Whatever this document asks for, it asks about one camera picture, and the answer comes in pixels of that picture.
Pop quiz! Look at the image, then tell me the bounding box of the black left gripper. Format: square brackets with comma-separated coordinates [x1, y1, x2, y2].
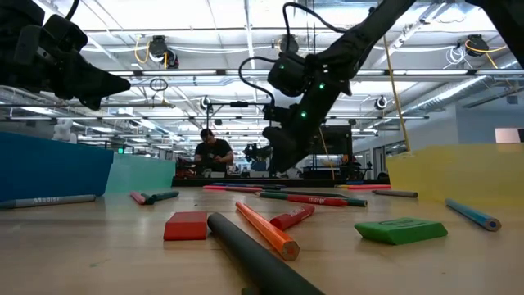
[0, 24, 132, 111]

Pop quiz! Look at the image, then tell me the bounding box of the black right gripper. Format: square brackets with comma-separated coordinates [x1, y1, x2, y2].
[262, 57, 353, 175]

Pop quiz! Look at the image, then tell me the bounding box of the red crayon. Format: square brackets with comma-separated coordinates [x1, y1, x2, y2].
[286, 194, 350, 207]
[269, 203, 316, 232]

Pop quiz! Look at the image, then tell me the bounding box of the orange pencil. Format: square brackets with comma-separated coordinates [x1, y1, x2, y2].
[235, 200, 301, 262]

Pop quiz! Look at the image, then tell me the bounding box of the thick black pen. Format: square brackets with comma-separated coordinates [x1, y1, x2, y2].
[206, 211, 327, 295]

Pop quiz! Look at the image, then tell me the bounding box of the grey crayon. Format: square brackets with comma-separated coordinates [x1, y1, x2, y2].
[371, 188, 419, 199]

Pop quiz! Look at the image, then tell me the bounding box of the red eraser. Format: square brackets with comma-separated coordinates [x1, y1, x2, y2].
[163, 211, 209, 242]

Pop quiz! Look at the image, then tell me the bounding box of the grey marker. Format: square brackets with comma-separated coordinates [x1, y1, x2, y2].
[0, 193, 97, 210]

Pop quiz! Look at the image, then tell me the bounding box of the green eraser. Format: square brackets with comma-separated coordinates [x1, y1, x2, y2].
[354, 216, 449, 246]

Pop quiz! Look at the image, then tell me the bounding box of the blue pencil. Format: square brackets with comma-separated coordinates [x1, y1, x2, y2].
[445, 197, 503, 233]

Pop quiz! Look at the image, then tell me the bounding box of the white figure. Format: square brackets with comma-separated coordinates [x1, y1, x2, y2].
[52, 118, 79, 144]

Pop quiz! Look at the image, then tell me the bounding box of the black monitor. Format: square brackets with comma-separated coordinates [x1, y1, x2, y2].
[313, 125, 353, 156]

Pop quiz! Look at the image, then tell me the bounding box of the dark background equipment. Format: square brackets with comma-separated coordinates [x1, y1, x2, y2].
[339, 153, 373, 181]

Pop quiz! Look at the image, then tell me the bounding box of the person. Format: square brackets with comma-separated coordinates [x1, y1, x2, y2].
[193, 128, 235, 178]

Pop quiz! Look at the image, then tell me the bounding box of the long ceiling light bar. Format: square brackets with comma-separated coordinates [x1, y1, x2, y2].
[106, 68, 524, 79]

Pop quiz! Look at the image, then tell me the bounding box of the blue plastic bin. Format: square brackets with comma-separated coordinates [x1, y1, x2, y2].
[0, 130, 115, 202]

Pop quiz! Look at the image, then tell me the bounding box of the teal plastic bin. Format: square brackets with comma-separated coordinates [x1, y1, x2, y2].
[105, 153, 177, 194]

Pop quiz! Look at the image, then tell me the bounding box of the yellow plastic bin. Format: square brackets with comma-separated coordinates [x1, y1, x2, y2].
[386, 143, 524, 208]

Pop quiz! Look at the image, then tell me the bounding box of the black table frame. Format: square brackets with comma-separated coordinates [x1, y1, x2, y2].
[171, 178, 390, 188]

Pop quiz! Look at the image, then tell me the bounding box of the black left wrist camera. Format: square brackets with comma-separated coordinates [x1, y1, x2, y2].
[43, 14, 89, 57]

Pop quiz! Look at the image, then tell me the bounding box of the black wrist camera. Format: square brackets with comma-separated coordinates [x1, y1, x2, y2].
[268, 51, 308, 98]
[43, 14, 89, 57]

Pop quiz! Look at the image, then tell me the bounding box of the black gantry frame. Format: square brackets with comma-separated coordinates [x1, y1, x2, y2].
[206, 100, 273, 136]

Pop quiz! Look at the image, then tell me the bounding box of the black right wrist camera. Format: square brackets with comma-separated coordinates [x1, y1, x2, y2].
[268, 51, 308, 98]

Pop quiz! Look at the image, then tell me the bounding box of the black camera cable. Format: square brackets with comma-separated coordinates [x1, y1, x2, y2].
[238, 2, 349, 106]

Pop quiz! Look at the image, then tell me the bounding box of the silver air duct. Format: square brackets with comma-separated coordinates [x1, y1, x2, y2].
[403, 61, 524, 118]

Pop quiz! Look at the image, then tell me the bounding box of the white wall panel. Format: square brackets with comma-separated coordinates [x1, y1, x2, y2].
[494, 127, 524, 144]

